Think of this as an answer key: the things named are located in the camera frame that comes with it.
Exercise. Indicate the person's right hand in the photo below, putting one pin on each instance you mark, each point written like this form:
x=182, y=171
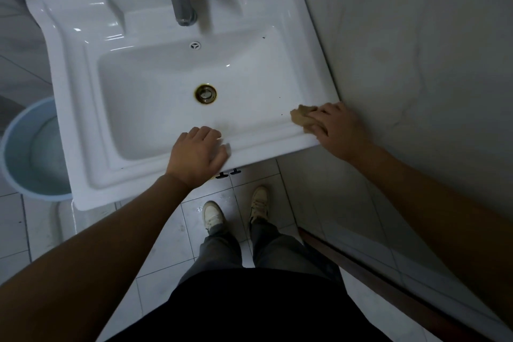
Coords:
x=340, y=131

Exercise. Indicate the person's left hand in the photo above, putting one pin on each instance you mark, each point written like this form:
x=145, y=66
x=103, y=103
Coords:
x=194, y=159

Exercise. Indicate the person's left thumb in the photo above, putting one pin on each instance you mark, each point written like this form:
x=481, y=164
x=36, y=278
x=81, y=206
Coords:
x=223, y=155

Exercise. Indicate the person's right thumb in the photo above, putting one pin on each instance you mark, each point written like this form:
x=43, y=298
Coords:
x=322, y=134

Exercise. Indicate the tan cleaning sponge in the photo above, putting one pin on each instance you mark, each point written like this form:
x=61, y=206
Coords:
x=301, y=116

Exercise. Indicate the person's right forearm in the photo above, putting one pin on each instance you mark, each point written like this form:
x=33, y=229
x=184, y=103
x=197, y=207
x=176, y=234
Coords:
x=433, y=213

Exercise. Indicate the person's left forearm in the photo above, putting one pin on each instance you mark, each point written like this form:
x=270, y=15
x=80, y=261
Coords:
x=100, y=257

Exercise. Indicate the person's white right shoe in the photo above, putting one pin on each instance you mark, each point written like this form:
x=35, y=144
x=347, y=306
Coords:
x=259, y=203

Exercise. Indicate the person's white shoe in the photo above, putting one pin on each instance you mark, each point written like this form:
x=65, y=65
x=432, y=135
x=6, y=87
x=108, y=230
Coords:
x=212, y=215
x=259, y=203

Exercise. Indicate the person's white left shoe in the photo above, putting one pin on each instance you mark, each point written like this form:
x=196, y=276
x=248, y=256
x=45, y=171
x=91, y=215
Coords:
x=212, y=215

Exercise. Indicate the brass sink drain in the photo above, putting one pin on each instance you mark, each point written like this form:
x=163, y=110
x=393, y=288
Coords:
x=205, y=93

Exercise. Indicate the white ceramic sink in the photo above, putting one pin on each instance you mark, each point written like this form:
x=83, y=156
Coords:
x=160, y=113

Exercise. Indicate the person's grey trousers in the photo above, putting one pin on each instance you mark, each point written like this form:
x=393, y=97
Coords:
x=276, y=249

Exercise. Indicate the chrome overflow hole cover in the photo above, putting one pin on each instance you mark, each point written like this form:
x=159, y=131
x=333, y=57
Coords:
x=195, y=45

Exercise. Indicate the person's black shirt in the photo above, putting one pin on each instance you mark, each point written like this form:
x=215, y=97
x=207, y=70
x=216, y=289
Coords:
x=260, y=309

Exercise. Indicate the brown wooden door threshold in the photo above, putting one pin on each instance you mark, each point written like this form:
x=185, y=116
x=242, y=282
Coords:
x=384, y=285

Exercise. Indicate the light blue plastic bucket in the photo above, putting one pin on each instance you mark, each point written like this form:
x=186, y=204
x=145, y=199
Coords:
x=28, y=153

